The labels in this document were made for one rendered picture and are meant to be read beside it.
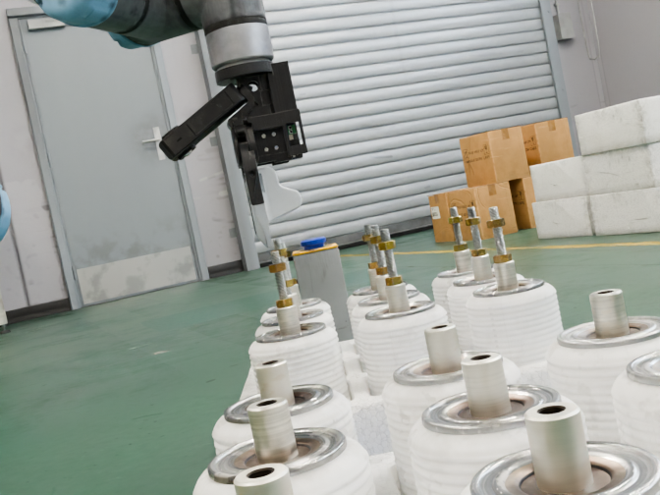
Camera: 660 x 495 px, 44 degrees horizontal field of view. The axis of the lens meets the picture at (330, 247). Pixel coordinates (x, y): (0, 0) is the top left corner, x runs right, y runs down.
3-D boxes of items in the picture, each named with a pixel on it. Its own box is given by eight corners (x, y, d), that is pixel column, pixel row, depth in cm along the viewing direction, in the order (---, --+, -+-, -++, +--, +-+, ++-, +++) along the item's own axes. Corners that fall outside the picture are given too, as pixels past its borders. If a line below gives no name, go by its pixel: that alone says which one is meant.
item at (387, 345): (409, 502, 82) (374, 326, 81) (376, 476, 91) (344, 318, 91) (493, 474, 85) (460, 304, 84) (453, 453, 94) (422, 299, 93)
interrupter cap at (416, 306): (380, 325, 83) (379, 318, 83) (356, 319, 90) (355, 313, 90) (447, 308, 85) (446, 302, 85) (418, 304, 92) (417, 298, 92)
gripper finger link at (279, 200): (310, 236, 94) (294, 158, 95) (260, 247, 93) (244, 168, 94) (308, 240, 97) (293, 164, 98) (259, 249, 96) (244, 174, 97)
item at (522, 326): (573, 470, 82) (539, 293, 81) (482, 470, 87) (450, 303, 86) (594, 437, 90) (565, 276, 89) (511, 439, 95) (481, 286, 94)
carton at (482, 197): (518, 231, 474) (508, 180, 472) (483, 240, 466) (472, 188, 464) (490, 233, 502) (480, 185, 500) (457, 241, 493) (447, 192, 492)
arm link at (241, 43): (204, 29, 93) (205, 45, 101) (212, 70, 93) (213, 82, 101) (269, 19, 94) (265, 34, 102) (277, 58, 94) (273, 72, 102)
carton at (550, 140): (577, 166, 493) (567, 117, 491) (543, 173, 485) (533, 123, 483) (547, 171, 521) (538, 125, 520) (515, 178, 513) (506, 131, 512)
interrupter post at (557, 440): (546, 506, 32) (530, 423, 32) (528, 485, 34) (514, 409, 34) (606, 493, 32) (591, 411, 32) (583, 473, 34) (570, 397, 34)
